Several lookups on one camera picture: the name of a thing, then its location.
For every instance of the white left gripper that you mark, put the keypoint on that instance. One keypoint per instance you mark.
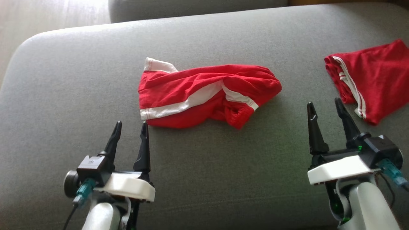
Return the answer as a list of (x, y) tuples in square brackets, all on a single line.
[(131, 188)]

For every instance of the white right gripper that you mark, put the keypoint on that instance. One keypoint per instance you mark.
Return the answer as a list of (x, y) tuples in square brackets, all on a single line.
[(338, 167)]

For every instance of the red shorts with white stripes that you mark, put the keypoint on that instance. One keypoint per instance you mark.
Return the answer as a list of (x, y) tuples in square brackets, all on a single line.
[(380, 73)]

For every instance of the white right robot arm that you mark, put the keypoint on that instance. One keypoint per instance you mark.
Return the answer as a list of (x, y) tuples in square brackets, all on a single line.
[(367, 207)]

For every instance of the large grey sofa seat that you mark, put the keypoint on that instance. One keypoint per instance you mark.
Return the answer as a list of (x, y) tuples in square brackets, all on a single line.
[(80, 80)]

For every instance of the large yellow back cushion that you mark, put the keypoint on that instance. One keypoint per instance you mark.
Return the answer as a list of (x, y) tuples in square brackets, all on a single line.
[(351, 1)]

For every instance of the grey sofa seat cushion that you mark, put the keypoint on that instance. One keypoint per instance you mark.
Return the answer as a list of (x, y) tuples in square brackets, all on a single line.
[(191, 8)]

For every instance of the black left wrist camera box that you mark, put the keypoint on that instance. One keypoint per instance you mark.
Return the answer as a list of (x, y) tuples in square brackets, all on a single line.
[(92, 167)]

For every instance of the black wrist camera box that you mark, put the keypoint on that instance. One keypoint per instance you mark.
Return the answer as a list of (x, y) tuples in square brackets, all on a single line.
[(381, 148), (92, 167)]

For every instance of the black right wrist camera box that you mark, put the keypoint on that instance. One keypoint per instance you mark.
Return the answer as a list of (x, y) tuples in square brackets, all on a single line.
[(381, 148)]

